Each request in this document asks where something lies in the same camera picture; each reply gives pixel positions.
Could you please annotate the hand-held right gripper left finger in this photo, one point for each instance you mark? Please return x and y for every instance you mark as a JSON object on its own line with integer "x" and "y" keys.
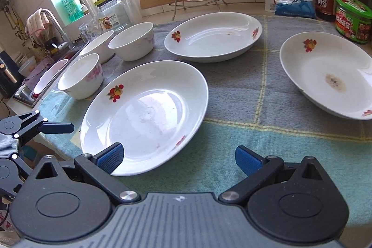
{"x": 112, "y": 156}

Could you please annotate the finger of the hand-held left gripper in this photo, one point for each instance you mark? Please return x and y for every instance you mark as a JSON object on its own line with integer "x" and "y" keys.
{"x": 58, "y": 128}

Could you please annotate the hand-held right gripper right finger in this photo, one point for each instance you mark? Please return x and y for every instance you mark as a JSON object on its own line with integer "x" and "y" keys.
{"x": 247, "y": 159}

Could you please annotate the white bowl with pink flowers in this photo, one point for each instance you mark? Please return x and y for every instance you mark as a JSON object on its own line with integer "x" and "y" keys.
{"x": 98, "y": 46}
{"x": 132, "y": 44}
{"x": 80, "y": 79}

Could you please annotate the stained white plate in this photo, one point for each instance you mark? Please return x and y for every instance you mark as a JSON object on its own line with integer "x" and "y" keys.
{"x": 325, "y": 76}

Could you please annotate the metal sink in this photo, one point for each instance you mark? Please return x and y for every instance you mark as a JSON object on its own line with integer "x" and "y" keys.
{"x": 43, "y": 82}

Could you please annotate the purple rag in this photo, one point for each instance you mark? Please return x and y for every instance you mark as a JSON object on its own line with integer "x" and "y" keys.
{"x": 39, "y": 70}

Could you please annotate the grey and green checked cloth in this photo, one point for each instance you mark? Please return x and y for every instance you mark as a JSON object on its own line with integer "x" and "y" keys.
{"x": 238, "y": 97}

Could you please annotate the black appliance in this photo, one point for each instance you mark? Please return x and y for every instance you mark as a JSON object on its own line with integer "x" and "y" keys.
{"x": 8, "y": 76}

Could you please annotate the metal faucet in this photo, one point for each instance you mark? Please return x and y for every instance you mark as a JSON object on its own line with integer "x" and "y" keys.
{"x": 59, "y": 30}

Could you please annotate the clear drinking glass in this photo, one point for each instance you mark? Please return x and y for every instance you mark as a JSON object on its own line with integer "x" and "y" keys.
{"x": 88, "y": 31}

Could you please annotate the pink cloth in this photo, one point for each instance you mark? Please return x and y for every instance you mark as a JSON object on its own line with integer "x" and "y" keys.
{"x": 36, "y": 22}

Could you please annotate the small potted plant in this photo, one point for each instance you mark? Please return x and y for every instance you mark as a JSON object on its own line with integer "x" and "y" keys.
{"x": 82, "y": 6}

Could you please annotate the glass jar with green lid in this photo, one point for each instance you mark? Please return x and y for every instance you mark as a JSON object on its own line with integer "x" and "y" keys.
{"x": 113, "y": 17}

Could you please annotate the green detergent bottle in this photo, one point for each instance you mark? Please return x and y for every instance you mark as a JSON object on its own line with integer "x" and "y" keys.
{"x": 68, "y": 4}

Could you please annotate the green-lidded sauce tub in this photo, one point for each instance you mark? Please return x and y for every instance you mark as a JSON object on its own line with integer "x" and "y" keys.
{"x": 351, "y": 21}

